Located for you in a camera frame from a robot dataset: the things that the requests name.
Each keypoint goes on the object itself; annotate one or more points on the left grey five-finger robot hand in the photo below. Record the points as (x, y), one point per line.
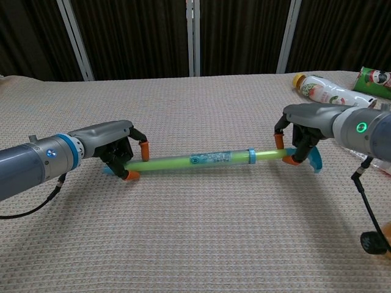
(104, 137)

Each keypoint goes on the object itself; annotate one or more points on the right grey five-finger robot hand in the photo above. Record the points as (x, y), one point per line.
(311, 119)

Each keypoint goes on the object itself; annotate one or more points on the green blue water squirter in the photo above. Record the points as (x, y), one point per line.
(214, 158)

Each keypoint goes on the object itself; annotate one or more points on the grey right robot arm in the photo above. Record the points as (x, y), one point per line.
(366, 131)

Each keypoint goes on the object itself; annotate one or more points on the white bottle with yellow cap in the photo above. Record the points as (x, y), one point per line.
(320, 91)

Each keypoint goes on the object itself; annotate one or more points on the green Pringles can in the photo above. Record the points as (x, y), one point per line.
(372, 81)

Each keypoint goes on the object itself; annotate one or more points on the clear crumpled plastic bottle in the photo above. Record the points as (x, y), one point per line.
(383, 166)

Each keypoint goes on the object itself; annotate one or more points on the dark brown curtain panel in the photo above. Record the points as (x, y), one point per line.
(342, 33)
(241, 36)
(134, 36)
(30, 36)

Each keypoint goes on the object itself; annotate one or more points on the beige waffle-weave tablecloth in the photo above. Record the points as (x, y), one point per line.
(183, 229)

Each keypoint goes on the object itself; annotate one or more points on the orange bottle with black cap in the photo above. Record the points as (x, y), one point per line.
(368, 244)

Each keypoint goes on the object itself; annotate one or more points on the white partition frame post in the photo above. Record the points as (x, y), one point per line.
(288, 36)
(193, 36)
(74, 39)

